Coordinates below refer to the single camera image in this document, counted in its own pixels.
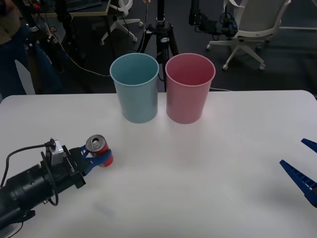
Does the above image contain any person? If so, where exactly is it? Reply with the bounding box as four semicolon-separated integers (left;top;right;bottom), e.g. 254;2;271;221
0;0;64;96

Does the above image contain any yellow cable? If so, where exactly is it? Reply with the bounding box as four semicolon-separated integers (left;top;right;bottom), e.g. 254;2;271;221
44;21;111;78

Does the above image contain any black tripod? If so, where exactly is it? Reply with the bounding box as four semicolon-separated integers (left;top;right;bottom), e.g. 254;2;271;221
137;0;181;93

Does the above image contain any wooden desk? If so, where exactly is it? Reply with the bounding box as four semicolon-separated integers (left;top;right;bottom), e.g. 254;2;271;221
39;0;111;18

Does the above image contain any pink waste bin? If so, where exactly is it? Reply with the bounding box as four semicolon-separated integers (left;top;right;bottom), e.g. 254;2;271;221
164;52;216;125

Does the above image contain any red drink can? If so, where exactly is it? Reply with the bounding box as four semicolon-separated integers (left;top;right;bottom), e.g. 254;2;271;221
85;134;115;168

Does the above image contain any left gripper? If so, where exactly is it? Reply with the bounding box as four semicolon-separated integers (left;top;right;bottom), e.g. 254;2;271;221
41;145;114;193

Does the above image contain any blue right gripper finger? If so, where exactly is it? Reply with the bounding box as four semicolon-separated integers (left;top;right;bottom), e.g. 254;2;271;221
279;159;317;208
300;138;317;153

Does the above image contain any pale blue waste bin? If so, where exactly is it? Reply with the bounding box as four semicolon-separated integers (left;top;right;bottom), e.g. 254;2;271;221
109;52;159;124

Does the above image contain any white office chair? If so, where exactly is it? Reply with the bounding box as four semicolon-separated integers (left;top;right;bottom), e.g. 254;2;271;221
206;0;289;71
100;0;144;47

